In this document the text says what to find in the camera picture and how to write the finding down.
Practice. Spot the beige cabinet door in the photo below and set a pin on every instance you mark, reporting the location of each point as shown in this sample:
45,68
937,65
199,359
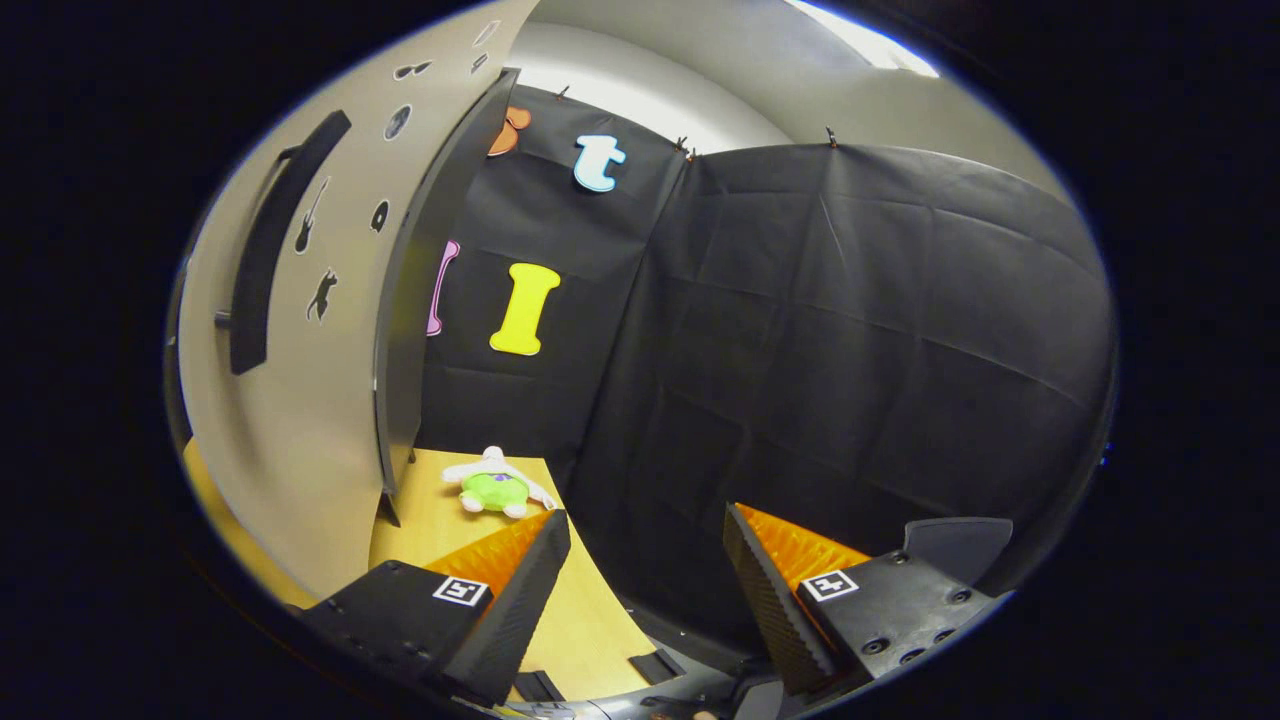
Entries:
300,420

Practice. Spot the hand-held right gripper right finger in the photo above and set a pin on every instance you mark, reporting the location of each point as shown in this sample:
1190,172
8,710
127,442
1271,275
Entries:
770,610

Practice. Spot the grey cabinet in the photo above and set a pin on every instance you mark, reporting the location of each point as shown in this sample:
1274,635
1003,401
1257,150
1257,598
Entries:
420,300

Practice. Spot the green plush toy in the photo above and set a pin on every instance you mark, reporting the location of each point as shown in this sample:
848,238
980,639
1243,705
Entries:
495,490

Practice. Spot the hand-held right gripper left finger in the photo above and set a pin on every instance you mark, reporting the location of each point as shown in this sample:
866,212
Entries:
525,610

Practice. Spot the black backdrop cloth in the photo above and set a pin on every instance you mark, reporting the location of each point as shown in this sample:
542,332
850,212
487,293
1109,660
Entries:
850,350

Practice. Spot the ceiling light panel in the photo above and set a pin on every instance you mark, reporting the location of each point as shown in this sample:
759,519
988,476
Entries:
870,40

